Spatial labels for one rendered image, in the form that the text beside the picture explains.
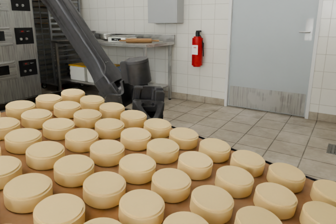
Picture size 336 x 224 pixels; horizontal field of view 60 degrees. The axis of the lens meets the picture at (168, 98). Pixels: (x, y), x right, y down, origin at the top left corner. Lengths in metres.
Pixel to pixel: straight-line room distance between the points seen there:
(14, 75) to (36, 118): 3.92
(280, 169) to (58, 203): 0.30
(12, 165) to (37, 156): 0.03
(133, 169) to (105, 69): 0.41
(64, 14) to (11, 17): 3.67
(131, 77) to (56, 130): 0.27
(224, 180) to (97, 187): 0.16
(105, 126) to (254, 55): 3.61
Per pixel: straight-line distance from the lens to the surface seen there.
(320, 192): 0.44
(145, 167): 0.40
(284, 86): 3.99
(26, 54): 4.56
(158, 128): 0.51
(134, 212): 0.33
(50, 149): 0.44
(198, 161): 0.42
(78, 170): 0.39
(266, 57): 3.99
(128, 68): 0.70
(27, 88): 4.60
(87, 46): 0.77
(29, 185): 0.37
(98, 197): 0.35
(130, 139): 0.46
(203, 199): 0.35
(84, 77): 4.88
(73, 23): 0.79
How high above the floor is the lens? 1.16
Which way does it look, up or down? 15 degrees down
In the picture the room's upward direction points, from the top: straight up
